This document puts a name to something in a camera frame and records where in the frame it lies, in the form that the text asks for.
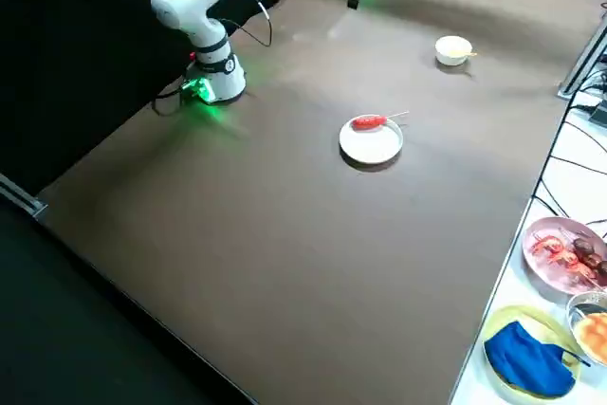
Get small white bowl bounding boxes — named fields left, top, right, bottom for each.
left=434, top=35, right=473, bottom=66

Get shiny metal bowl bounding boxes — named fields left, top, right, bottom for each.
left=565, top=289, right=607, bottom=367

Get red sausage on skewer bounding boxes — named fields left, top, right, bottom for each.
left=350, top=110, right=410, bottom=134

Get white round plate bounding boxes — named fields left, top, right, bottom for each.
left=338, top=115, right=405, bottom=165

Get green-lit connector board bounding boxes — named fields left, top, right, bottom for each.
left=181, top=77, right=214, bottom=105

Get black power adapter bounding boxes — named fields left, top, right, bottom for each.
left=587, top=101, right=607, bottom=129

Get red shrimp skewer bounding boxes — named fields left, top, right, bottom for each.
left=530, top=232, right=597, bottom=285

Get pink plate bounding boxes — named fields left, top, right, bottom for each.
left=522, top=215, right=607, bottom=296

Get brown mushroom skewer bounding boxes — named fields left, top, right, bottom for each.
left=571, top=236, right=607, bottom=278

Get yellow plate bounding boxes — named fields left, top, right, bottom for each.
left=482, top=304, right=585, bottom=400

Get blue cloth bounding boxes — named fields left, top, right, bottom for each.
left=483, top=320, right=593, bottom=399

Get golden bread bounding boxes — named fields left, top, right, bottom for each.
left=573, top=312, right=607, bottom=355

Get arm foot cables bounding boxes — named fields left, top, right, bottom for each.
left=152, top=84, right=191, bottom=117

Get aluminium frame post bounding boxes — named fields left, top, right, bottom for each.
left=557, top=9, right=607, bottom=101

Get aluminium corner rail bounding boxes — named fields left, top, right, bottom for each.
left=0, top=172, right=48, bottom=220

